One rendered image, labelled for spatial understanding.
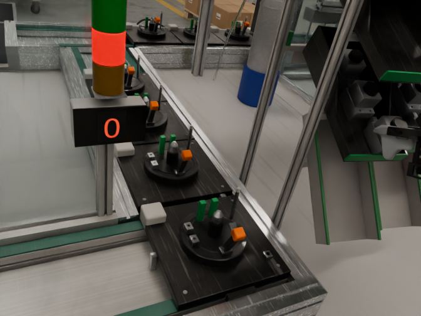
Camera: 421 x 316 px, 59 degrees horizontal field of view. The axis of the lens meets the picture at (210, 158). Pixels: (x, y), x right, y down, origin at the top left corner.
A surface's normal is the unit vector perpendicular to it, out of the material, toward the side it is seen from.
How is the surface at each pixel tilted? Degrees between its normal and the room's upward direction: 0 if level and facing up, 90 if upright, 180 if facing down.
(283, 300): 0
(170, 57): 90
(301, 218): 0
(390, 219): 45
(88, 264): 0
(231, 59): 90
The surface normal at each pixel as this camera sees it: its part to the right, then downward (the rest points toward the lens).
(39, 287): 0.16, -0.82
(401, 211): 0.29, -0.17
